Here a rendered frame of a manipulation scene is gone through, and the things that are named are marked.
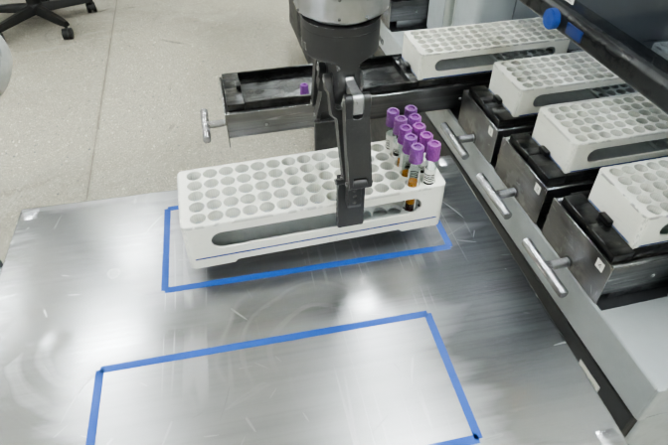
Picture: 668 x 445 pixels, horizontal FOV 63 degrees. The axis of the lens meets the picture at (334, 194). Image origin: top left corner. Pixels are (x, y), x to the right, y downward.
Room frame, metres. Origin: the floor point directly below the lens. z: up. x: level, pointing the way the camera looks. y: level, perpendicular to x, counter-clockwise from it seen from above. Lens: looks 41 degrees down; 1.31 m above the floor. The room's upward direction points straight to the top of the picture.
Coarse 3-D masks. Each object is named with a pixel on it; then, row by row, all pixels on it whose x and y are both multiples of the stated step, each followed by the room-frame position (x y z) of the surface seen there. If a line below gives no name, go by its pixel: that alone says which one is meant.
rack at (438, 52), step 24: (480, 24) 1.01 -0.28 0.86; (504, 24) 1.03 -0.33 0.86; (528, 24) 1.02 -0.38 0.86; (408, 48) 0.95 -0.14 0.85; (432, 48) 0.91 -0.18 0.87; (456, 48) 0.92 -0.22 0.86; (480, 48) 0.91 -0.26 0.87; (504, 48) 0.92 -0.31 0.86; (528, 48) 0.93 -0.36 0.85; (552, 48) 0.99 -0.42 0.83; (432, 72) 0.89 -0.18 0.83; (456, 72) 0.90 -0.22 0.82
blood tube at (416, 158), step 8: (416, 144) 0.48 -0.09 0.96; (416, 152) 0.47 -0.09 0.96; (416, 160) 0.47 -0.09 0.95; (416, 168) 0.47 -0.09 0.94; (408, 176) 0.48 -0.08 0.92; (416, 176) 0.47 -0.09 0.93; (408, 184) 0.47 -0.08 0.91; (416, 184) 0.47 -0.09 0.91; (408, 200) 0.47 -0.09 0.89; (416, 200) 0.48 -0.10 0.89; (408, 208) 0.47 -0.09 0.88
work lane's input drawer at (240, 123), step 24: (240, 72) 0.91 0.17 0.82; (264, 72) 0.92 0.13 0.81; (288, 72) 0.93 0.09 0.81; (384, 72) 0.94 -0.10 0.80; (408, 72) 0.91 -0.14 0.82; (240, 96) 0.82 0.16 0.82; (264, 96) 0.85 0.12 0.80; (288, 96) 0.82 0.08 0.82; (384, 96) 0.85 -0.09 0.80; (408, 96) 0.86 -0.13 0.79; (432, 96) 0.87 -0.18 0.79; (456, 96) 0.89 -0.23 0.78; (216, 120) 0.85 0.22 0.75; (240, 120) 0.79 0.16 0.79; (264, 120) 0.80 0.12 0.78; (288, 120) 0.81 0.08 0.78; (312, 120) 0.82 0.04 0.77
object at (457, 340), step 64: (448, 192) 0.57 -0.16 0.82; (64, 256) 0.45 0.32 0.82; (128, 256) 0.45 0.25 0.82; (256, 256) 0.45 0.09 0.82; (320, 256) 0.45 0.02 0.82; (384, 256) 0.45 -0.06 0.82; (448, 256) 0.45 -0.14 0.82; (512, 256) 0.45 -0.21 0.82; (0, 320) 0.36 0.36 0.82; (64, 320) 0.36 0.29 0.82; (128, 320) 0.36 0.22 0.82; (192, 320) 0.36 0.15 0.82; (256, 320) 0.36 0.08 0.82; (320, 320) 0.36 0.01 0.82; (384, 320) 0.36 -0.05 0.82; (448, 320) 0.36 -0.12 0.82; (512, 320) 0.36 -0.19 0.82; (0, 384) 0.28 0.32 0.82; (64, 384) 0.28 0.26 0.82; (128, 384) 0.28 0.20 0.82; (192, 384) 0.28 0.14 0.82; (256, 384) 0.28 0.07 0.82; (320, 384) 0.28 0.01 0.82; (384, 384) 0.28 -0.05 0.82; (448, 384) 0.28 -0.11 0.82; (512, 384) 0.28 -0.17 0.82; (576, 384) 0.28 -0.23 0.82
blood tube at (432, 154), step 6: (432, 144) 0.48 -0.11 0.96; (438, 144) 0.48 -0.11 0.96; (426, 150) 0.48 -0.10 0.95; (432, 150) 0.47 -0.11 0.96; (438, 150) 0.47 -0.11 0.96; (426, 156) 0.48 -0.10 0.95; (432, 156) 0.47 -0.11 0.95; (438, 156) 0.48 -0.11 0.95; (426, 162) 0.48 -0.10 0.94; (432, 162) 0.48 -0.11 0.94; (426, 168) 0.48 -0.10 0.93; (432, 168) 0.48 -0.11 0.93; (426, 174) 0.48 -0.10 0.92; (432, 174) 0.48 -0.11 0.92; (426, 180) 0.48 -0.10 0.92; (432, 180) 0.48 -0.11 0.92
